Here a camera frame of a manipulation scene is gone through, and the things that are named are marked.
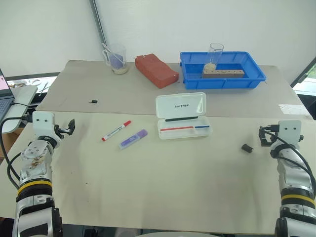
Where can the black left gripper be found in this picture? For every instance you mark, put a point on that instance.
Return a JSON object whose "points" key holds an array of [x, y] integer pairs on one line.
{"points": [[60, 131]]}

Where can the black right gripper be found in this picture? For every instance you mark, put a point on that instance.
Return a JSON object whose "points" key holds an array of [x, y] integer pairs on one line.
{"points": [[271, 134]]}

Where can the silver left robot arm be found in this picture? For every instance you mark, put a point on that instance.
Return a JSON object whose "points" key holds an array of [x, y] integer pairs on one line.
{"points": [[34, 158]]}

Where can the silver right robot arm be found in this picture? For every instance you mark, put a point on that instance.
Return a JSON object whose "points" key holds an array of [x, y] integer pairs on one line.
{"points": [[293, 172]]}

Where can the white plastic pencil case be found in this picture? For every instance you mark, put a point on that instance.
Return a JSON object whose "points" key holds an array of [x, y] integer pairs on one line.
{"points": [[181, 106]]}

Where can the small black cylinder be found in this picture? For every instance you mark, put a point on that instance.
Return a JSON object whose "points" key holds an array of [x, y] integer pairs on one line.
{"points": [[247, 148]]}

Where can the small black clip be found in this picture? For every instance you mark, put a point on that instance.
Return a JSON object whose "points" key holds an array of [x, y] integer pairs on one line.
{"points": [[93, 101]]}

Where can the clear tape strip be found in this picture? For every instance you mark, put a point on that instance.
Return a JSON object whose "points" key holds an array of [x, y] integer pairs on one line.
{"points": [[290, 108]]}

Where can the white marker with red cap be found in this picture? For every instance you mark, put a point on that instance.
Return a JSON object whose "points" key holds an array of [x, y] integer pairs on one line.
{"points": [[116, 131]]}

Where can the metal tweezers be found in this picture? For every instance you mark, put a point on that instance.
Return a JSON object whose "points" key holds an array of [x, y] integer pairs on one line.
{"points": [[42, 88]]}

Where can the grey cardboard sheet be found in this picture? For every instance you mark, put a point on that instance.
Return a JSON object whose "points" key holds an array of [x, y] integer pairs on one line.
{"points": [[111, 98]]}

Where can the blue pen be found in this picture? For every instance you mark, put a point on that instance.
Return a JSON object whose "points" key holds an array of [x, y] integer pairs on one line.
{"points": [[202, 127]]}

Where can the purple highlighter pen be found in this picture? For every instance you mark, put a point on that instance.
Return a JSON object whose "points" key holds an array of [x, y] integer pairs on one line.
{"points": [[133, 139]]}

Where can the blue plastic bin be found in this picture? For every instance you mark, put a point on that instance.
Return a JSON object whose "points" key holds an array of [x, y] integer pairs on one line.
{"points": [[222, 82]]}

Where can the dark laptop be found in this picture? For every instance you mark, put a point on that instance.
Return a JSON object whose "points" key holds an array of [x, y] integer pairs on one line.
{"points": [[4, 98]]}

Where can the brown wooden block with holes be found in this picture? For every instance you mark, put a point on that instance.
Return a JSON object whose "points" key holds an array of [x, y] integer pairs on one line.
{"points": [[223, 73]]}

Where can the purple scoop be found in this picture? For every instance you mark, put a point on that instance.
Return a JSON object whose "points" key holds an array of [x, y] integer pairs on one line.
{"points": [[115, 61]]}

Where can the black pen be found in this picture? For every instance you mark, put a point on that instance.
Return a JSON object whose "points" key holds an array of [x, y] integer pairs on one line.
{"points": [[182, 119]]}

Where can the white spoon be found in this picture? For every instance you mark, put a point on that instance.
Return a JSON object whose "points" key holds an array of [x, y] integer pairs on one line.
{"points": [[112, 53]]}

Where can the red pen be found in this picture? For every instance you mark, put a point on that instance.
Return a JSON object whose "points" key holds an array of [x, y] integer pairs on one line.
{"points": [[176, 128]]}

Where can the beige rice pile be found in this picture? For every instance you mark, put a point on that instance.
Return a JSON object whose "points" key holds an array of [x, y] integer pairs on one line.
{"points": [[209, 66]]}

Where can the clear measuring cup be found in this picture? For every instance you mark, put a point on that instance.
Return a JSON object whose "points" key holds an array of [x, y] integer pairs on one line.
{"points": [[121, 55]]}

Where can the clear glass tumbler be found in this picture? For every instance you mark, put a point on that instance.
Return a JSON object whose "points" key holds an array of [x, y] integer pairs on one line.
{"points": [[216, 53]]}

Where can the cream board sheet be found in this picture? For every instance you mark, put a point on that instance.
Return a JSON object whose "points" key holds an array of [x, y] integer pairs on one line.
{"points": [[158, 177]]}

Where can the red brick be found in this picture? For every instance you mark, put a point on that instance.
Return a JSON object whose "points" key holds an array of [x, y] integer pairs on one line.
{"points": [[156, 70]]}

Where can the metal pole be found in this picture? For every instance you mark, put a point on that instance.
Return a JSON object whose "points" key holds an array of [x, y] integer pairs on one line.
{"points": [[98, 24]]}

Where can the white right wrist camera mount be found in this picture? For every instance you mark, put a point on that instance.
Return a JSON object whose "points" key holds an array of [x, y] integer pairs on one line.
{"points": [[290, 132]]}

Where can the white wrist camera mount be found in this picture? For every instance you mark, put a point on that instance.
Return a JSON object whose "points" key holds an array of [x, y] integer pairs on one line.
{"points": [[43, 123], [290, 132]]}

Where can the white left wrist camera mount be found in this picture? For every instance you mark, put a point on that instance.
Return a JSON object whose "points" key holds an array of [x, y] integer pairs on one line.
{"points": [[43, 123]]}

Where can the black window frame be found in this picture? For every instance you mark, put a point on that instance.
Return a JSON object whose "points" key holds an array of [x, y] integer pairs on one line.
{"points": [[304, 71]]}

